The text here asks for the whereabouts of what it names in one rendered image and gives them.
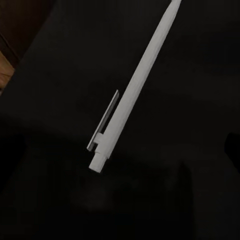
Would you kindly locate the cabinet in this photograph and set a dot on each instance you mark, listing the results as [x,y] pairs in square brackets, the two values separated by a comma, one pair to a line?
[20,23]

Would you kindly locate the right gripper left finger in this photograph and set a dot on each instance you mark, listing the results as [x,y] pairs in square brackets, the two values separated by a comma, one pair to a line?
[12,150]

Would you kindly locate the desk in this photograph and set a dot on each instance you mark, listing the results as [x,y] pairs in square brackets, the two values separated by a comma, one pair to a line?
[168,176]

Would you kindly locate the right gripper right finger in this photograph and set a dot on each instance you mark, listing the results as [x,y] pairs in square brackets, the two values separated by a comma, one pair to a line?
[232,149]

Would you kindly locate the pen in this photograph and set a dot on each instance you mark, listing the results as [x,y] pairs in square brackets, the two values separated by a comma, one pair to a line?
[106,142]

